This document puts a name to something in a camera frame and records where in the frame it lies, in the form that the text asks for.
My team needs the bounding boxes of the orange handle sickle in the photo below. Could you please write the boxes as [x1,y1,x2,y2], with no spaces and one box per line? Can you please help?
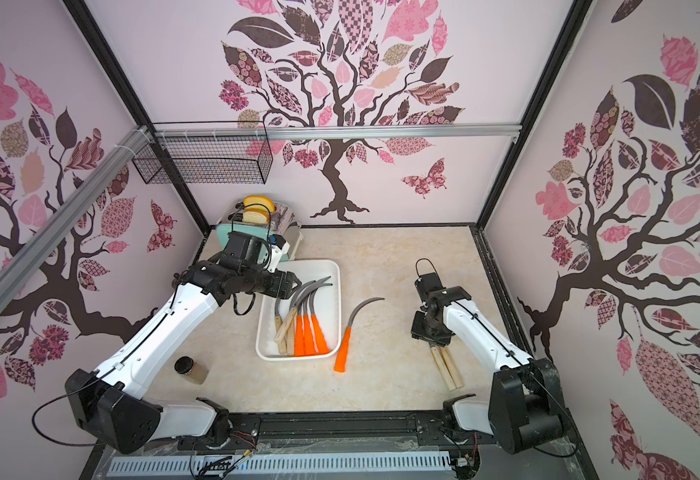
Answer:
[308,277,330,355]
[334,297,385,373]
[300,287,317,356]
[294,294,305,357]

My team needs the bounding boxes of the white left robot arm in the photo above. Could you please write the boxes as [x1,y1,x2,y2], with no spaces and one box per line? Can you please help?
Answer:
[65,261,302,454]

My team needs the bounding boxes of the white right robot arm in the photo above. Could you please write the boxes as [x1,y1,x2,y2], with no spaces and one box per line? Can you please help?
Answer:
[411,272,573,454]

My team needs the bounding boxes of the white plastic storage tray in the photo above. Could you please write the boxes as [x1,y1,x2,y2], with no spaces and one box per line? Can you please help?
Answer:
[255,259,343,362]

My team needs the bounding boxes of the yellow bread slice front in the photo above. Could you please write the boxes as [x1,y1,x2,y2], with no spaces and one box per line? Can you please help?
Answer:
[242,209,270,225]

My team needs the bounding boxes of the yellow bread slice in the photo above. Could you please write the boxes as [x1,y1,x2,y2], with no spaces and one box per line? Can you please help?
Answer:
[242,209,270,225]
[243,195,277,214]

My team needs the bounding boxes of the mint green toaster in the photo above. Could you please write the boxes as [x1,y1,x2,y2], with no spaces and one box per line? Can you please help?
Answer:
[215,200,304,261]

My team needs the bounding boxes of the yellow bread slice back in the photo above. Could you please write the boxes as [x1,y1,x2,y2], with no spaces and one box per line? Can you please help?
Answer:
[243,195,277,214]

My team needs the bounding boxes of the small glass spice jar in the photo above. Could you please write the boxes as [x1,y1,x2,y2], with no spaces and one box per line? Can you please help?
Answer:
[174,356,209,385]

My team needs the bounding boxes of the black base frame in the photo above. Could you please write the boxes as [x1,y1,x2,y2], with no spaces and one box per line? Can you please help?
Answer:
[80,410,598,479]

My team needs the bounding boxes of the black wire basket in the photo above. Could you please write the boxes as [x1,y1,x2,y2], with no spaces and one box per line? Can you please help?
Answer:
[132,120,274,185]

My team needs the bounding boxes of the aluminium rail back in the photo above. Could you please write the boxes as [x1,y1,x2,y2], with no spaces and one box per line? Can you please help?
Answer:
[153,123,522,141]

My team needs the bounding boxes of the aluminium rail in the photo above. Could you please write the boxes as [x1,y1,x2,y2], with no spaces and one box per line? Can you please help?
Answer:
[0,126,152,313]
[153,123,522,141]

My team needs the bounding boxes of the white vented cable duct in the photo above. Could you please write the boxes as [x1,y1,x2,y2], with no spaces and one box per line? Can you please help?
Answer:
[105,451,452,479]

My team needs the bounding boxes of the aluminium rail left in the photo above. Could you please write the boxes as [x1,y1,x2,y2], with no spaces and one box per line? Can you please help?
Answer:
[0,126,152,313]

